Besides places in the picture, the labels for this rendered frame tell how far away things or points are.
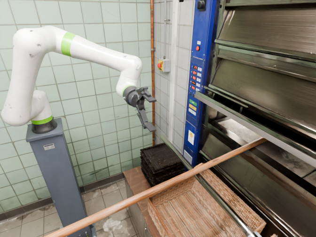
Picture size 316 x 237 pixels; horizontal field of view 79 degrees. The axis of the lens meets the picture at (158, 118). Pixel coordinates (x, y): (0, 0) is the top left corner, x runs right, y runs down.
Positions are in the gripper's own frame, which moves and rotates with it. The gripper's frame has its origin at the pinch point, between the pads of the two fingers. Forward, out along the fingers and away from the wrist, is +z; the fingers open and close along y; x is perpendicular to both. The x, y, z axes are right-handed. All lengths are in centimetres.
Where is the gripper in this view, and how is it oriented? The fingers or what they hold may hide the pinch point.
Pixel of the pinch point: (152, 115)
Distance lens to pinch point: 78.4
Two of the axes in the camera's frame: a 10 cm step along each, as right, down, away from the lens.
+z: 4.4, 4.3, -7.9
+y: 0.0, 8.8, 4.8
